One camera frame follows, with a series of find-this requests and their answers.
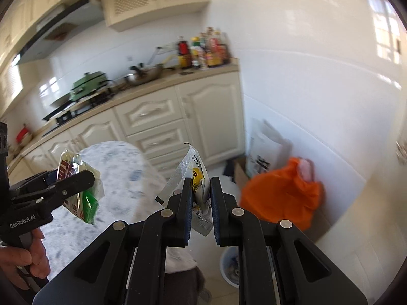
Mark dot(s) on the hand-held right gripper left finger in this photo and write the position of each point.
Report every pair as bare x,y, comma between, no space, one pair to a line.
181,222

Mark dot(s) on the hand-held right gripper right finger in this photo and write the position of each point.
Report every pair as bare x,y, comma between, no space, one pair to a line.
222,225

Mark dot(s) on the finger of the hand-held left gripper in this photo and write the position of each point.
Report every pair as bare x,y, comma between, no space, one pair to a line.
51,177
76,184

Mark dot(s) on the red green snack wrapper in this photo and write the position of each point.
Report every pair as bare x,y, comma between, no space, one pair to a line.
90,206

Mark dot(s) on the white blue waste bin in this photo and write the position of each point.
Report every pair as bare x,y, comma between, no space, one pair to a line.
229,270

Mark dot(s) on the white yellow snack packet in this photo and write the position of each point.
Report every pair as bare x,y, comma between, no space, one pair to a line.
198,178

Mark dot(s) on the person's left hand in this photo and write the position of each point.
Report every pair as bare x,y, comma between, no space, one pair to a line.
35,260

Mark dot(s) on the red lid container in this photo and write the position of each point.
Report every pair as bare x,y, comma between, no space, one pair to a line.
21,135

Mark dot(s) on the floral tablecloth on round table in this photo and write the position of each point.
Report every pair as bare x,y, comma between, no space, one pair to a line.
127,190

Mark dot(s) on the brown cardboard piece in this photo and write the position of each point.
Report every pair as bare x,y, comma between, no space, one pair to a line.
240,173

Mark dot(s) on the grey and brown cloth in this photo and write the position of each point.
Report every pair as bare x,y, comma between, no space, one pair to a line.
181,279

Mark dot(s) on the black gas stove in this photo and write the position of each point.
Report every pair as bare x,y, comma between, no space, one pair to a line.
66,114

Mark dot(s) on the orange plastic bag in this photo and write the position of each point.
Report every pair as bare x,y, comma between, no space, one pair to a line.
279,193

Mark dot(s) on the white rice bag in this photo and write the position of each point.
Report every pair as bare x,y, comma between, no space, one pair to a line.
267,146

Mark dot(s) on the green electric cooker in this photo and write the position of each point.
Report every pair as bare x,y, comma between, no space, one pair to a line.
86,85

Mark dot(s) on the pink plastic bag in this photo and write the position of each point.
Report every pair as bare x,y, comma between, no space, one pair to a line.
307,168

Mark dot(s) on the cream base cabinets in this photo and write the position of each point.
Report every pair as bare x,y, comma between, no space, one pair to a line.
206,117

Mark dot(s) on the steel wok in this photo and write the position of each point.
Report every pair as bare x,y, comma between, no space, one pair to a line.
146,74

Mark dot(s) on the grey range hood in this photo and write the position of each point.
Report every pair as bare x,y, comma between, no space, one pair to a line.
54,35

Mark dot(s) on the cream upper cabinets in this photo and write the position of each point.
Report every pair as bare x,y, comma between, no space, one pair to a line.
19,16

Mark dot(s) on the row of condiment bottles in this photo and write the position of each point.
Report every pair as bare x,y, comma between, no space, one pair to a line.
213,52

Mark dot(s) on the narrow lattice door wall cabinet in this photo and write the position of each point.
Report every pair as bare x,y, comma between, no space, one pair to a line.
11,82

